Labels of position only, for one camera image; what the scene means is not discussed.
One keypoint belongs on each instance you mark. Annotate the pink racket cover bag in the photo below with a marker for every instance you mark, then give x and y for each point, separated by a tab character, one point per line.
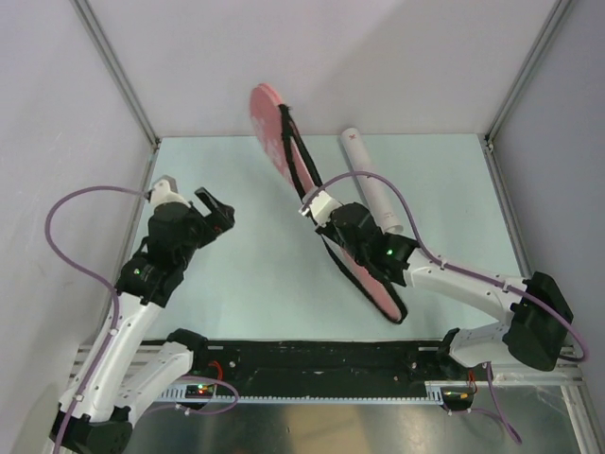
281	140

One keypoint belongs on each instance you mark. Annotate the aluminium frame post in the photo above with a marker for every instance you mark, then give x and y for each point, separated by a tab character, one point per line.
99	38
546	36

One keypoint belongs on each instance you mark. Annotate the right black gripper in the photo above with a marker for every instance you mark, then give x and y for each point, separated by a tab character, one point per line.
326	229

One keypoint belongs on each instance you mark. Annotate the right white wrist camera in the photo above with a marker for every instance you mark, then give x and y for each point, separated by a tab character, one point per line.
318	205

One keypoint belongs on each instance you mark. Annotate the left aluminium frame post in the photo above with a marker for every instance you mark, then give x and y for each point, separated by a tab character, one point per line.
99	38

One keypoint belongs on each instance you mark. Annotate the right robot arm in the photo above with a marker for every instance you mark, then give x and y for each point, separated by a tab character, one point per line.
529	314

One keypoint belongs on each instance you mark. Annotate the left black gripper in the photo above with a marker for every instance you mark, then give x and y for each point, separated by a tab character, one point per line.
219	220

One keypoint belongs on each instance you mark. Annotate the right aluminium frame post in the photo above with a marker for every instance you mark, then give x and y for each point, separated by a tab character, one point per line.
546	36

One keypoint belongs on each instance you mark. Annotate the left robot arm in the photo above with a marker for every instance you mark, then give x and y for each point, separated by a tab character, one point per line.
99	410

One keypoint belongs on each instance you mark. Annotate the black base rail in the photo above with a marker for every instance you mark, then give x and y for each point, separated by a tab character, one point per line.
329	368

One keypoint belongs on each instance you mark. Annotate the translucent shuttlecock tube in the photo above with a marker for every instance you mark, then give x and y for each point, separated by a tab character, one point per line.
371	189

